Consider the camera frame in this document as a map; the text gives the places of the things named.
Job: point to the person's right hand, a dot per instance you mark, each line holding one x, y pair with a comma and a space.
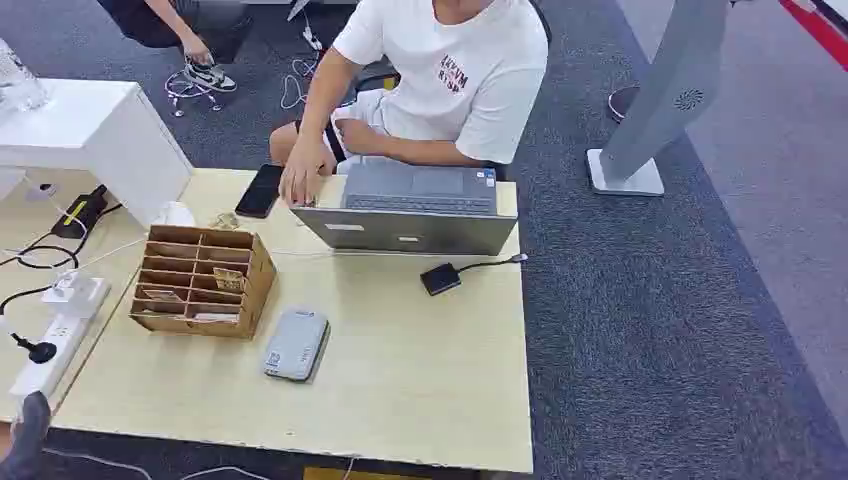
303, 171

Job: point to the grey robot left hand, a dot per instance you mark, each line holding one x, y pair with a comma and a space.
30, 424

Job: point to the black smartphone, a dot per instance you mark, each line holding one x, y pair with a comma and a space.
260, 192

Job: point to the black round plug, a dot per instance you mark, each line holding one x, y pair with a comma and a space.
41, 352

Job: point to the bunch of keys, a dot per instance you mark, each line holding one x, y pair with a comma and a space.
226, 221

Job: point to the wooden card box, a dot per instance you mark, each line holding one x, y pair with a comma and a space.
262, 278

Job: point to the grey laptop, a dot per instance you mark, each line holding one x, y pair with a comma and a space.
404, 232

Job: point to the card with brown print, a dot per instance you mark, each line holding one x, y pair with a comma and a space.
229, 279

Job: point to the white and black sneaker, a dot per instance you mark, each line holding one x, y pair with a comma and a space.
210, 76

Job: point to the white floor power strip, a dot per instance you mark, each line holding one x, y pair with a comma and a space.
311, 36

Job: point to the white charger plug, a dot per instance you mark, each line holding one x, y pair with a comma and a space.
71, 291

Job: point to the seated person in white shirt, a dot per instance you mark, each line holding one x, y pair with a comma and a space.
430, 86

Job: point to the white card lying flat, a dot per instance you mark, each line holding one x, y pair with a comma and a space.
215, 317

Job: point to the black square dongle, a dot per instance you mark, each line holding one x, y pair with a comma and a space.
440, 279

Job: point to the pale card lying flat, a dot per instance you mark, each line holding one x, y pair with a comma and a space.
162, 295

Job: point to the white cabinet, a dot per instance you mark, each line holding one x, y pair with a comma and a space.
99, 126

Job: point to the black power adapter yellow label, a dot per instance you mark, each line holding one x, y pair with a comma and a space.
81, 212

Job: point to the crouching person in dark clothes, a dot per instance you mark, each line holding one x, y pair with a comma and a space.
146, 20

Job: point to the clear plastic container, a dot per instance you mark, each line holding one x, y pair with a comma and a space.
18, 83

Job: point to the yellow strip under desk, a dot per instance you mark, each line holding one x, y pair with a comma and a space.
358, 474

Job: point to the dark round bin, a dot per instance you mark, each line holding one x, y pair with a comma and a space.
619, 102

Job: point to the grey standing kiosk white base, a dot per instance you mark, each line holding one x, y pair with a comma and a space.
669, 86

